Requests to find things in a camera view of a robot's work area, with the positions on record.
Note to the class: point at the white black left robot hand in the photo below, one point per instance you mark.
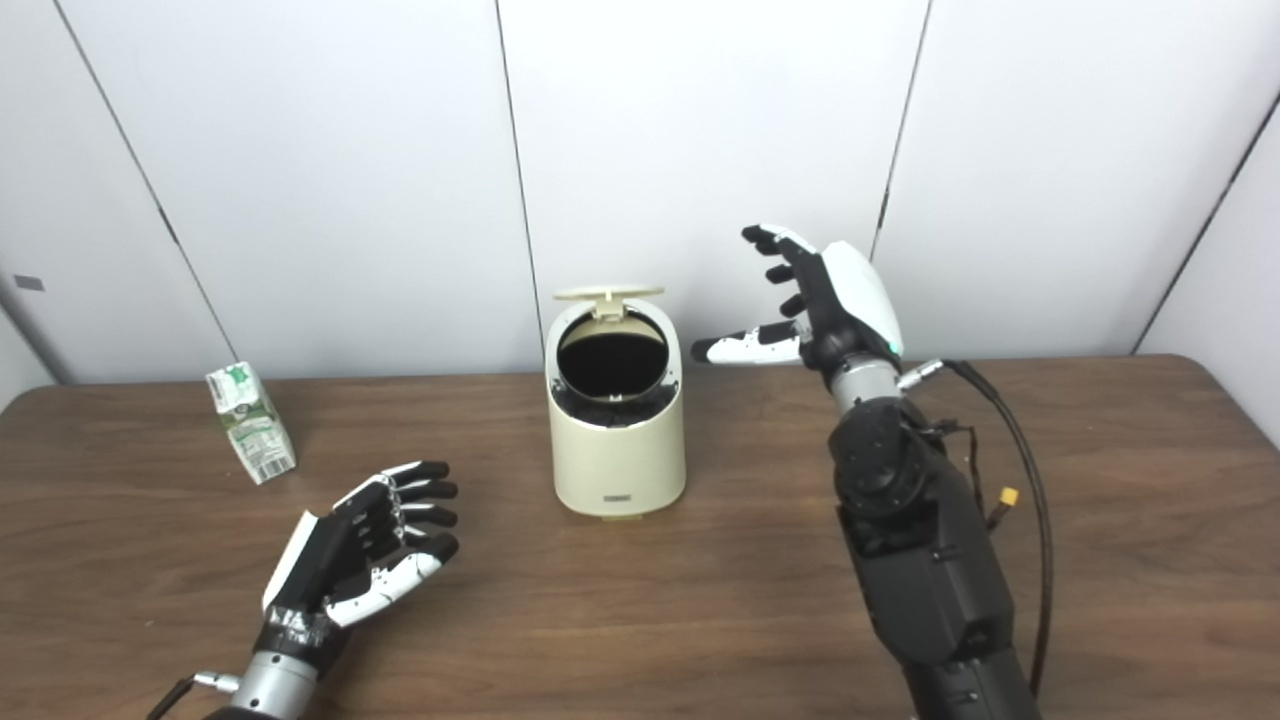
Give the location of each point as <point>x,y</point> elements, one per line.
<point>320,565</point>

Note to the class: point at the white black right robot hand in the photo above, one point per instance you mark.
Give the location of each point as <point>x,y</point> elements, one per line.
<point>860,300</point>

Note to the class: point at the green white milk carton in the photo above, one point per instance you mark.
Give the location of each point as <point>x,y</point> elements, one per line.
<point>255,430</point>

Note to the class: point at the cream-colored bin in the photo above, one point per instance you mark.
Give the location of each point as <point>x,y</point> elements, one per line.
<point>620,460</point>

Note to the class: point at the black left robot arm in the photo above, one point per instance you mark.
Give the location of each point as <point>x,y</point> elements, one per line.
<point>275,685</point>

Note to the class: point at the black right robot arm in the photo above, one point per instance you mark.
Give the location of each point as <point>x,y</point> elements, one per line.
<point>930,570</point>

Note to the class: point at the black panel hinge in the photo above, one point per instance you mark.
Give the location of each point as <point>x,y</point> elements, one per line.
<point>884,213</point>
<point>167,226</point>

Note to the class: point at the small gray wall tag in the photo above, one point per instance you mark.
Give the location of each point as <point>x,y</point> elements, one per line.
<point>29,282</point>

